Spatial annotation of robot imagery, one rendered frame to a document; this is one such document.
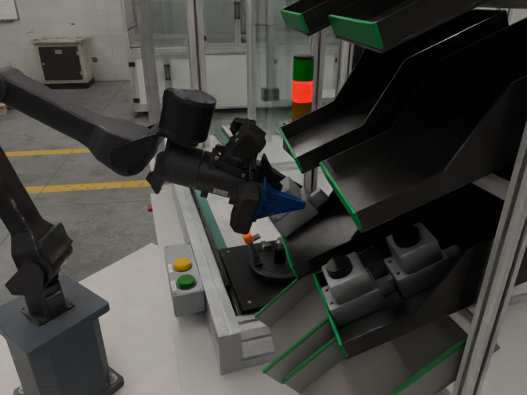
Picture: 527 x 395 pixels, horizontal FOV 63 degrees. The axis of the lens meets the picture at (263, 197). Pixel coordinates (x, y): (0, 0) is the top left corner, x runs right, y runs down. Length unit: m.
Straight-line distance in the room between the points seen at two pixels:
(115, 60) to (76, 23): 0.88
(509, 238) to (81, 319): 0.64
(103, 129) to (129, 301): 0.62
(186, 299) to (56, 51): 7.65
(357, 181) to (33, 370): 0.61
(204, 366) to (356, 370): 0.38
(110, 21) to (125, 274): 7.87
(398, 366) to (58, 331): 0.52
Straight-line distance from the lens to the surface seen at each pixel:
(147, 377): 0.95
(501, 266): 0.46
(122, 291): 1.18
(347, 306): 0.52
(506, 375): 1.04
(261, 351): 0.92
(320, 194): 0.63
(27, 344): 0.79
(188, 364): 0.96
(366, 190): 0.46
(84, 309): 0.82
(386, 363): 0.64
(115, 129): 0.61
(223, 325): 0.88
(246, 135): 0.56
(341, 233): 0.65
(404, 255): 0.50
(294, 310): 0.80
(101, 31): 8.95
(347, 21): 0.42
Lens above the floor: 1.55
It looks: 26 degrees down
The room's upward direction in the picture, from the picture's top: straight up
